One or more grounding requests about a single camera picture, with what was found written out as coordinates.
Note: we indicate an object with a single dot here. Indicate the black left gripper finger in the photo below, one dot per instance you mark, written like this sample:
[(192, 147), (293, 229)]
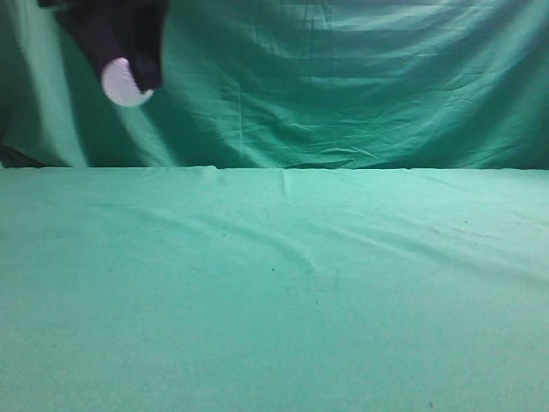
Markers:
[(139, 28)]

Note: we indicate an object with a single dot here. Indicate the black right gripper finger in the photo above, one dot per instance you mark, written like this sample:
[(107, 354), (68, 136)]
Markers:
[(90, 24)]

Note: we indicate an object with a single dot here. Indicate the white dimpled golf ball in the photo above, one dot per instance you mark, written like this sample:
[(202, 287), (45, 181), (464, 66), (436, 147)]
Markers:
[(119, 85)]

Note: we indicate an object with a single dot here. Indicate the green backdrop curtain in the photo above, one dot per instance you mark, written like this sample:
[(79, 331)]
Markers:
[(291, 84)]

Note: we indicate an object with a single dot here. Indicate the green table cloth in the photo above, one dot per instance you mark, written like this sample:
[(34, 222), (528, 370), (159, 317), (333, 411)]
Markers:
[(199, 289)]

